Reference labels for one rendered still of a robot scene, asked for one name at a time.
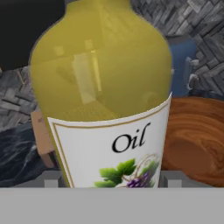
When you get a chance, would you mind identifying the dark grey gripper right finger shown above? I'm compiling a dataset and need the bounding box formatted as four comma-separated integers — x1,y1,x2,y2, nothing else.
158,171,205,189

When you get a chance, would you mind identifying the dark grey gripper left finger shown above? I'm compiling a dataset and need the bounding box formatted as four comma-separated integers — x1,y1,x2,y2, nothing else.
17,171,68,189

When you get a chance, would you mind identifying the yellow oil bottle white label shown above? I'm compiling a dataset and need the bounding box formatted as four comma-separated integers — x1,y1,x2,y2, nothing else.
29,0,173,189

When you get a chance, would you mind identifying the brown wooden mixing bowl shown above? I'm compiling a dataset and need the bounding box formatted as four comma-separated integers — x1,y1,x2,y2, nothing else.
161,96,224,188

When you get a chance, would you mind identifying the tan wooden block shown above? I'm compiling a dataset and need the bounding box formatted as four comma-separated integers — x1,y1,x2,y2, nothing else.
30,110,59,169

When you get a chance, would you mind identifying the blue small appliance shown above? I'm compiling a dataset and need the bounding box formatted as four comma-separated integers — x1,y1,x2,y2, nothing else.
168,39,200,98

